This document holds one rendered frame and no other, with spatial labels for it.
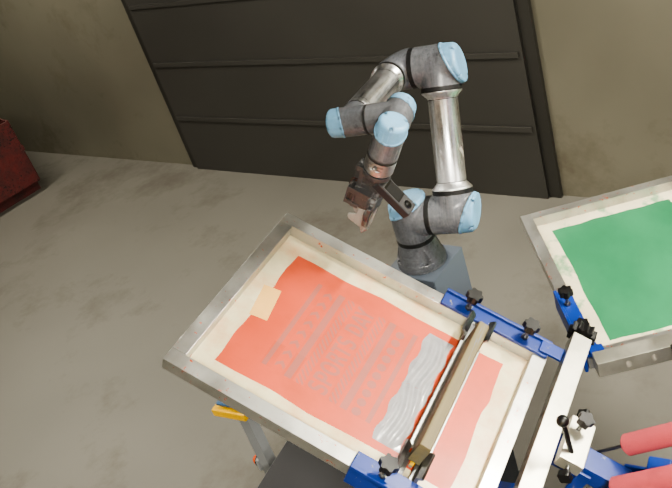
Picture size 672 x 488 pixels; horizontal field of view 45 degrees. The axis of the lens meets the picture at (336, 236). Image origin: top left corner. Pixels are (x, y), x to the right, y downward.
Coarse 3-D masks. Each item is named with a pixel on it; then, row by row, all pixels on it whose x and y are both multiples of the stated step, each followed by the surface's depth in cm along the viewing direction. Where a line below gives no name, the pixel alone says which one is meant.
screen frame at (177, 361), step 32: (288, 224) 221; (256, 256) 210; (352, 256) 218; (224, 288) 201; (416, 288) 215; (192, 352) 190; (512, 352) 211; (192, 384) 185; (224, 384) 183; (256, 416) 181; (288, 416) 181; (512, 416) 193; (320, 448) 177; (512, 448) 188; (480, 480) 182
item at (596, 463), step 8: (560, 440) 186; (592, 456) 184; (600, 456) 185; (552, 464) 186; (592, 464) 183; (600, 464) 183; (608, 464) 184; (616, 464) 184; (584, 472) 183; (592, 472) 182; (600, 472) 182; (608, 472) 182; (616, 472) 183; (624, 472) 183; (592, 480) 183; (600, 480) 182; (608, 480) 181
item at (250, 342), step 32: (256, 320) 201; (288, 320) 203; (224, 352) 193; (256, 352) 194; (288, 384) 190; (320, 416) 186; (352, 416) 188; (416, 416) 192; (384, 448) 184; (448, 448) 188; (448, 480) 182
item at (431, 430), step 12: (480, 324) 201; (468, 336) 206; (480, 336) 199; (468, 348) 195; (456, 360) 200; (468, 360) 193; (456, 372) 190; (456, 384) 187; (444, 396) 184; (456, 396) 186; (444, 408) 182; (432, 420) 179; (444, 420) 180; (432, 432) 177; (420, 444) 175; (432, 444) 175; (408, 456) 180; (420, 456) 177
